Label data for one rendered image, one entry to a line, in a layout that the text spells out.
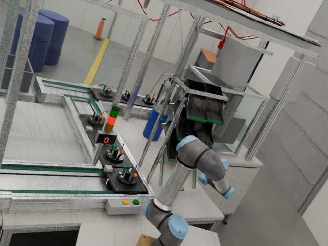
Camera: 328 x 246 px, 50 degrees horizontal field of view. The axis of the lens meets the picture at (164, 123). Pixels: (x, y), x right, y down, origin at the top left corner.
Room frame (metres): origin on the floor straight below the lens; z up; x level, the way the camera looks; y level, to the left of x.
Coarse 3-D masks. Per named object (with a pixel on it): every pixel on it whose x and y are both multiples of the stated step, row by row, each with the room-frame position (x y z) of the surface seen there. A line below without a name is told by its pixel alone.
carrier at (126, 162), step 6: (102, 150) 2.20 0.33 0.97; (108, 150) 2.17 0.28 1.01; (114, 150) 2.18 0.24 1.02; (102, 156) 2.12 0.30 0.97; (108, 156) 2.12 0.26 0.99; (114, 156) 2.15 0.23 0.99; (126, 156) 2.26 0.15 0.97; (102, 162) 2.05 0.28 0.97; (108, 162) 2.08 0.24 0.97; (114, 162) 2.11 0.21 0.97; (120, 162) 2.14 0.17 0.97; (126, 162) 2.18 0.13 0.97; (126, 168) 2.12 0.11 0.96; (132, 168) 2.15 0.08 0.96
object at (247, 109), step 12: (192, 72) 3.26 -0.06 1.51; (216, 84) 3.54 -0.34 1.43; (180, 96) 3.28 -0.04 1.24; (228, 96) 3.08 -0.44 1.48; (240, 108) 3.20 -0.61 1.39; (252, 108) 3.29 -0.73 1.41; (168, 120) 3.29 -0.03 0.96; (240, 120) 3.25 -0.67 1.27; (252, 120) 3.34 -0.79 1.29; (228, 132) 3.21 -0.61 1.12; (240, 132) 3.30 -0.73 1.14; (216, 144) 3.17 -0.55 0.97; (228, 144) 3.26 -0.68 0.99
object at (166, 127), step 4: (168, 124) 2.22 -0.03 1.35; (164, 128) 2.25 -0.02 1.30; (168, 128) 2.20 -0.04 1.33; (172, 132) 2.26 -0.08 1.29; (172, 136) 2.23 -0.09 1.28; (176, 136) 2.25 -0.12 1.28; (168, 140) 2.14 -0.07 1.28; (172, 140) 2.20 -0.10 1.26; (176, 140) 2.22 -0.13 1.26; (168, 144) 2.11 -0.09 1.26; (172, 144) 2.17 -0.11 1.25; (176, 144) 2.19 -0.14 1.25; (168, 148) 2.10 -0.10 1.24; (172, 148) 2.14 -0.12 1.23; (168, 152) 2.07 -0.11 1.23; (172, 152) 2.11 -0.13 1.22; (176, 152) 2.13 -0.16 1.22; (168, 156) 2.05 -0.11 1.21; (172, 156) 2.08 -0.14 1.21; (176, 156) 2.10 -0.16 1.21; (168, 160) 2.04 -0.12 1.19; (172, 160) 2.05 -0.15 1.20; (176, 160) 2.05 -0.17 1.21
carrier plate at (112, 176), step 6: (114, 168) 2.04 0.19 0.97; (120, 168) 2.07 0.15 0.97; (108, 174) 1.95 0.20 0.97; (114, 174) 1.97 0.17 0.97; (138, 174) 2.09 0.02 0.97; (114, 180) 1.91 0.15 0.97; (138, 180) 2.02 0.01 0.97; (114, 186) 1.85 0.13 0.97; (120, 186) 1.87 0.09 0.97; (126, 186) 1.90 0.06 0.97; (132, 186) 1.93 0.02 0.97; (138, 186) 1.95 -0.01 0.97; (144, 186) 1.98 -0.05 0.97; (114, 192) 1.81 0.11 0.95; (120, 192) 1.83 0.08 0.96; (126, 192) 1.86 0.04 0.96; (138, 192) 1.90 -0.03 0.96; (144, 192) 1.93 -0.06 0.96
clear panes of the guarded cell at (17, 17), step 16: (0, 0) 1.25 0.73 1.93; (16, 0) 1.28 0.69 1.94; (0, 16) 1.26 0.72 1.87; (16, 16) 1.29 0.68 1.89; (0, 32) 1.27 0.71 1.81; (16, 32) 1.30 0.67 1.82; (0, 48) 1.27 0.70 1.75; (16, 48) 1.31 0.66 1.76; (0, 64) 1.28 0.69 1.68; (16, 64) 1.31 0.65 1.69; (0, 80) 1.29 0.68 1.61; (0, 96) 1.29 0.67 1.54; (0, 112) 1.30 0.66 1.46; (0, 128) 1.31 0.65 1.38
